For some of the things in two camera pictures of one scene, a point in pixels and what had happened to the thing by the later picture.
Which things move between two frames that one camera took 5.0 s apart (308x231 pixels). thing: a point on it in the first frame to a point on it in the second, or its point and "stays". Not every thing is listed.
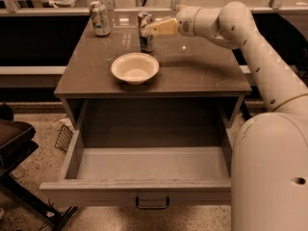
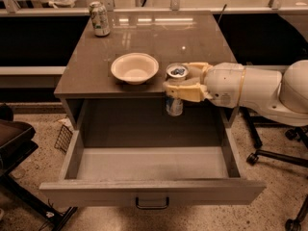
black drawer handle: (152, 208) stays
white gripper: (185, 21) to (224, 82)
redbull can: (146, 43) to (175, 72)
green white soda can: (100, 18) stays
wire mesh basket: (64, 140) stays
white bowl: (135, 68) stays
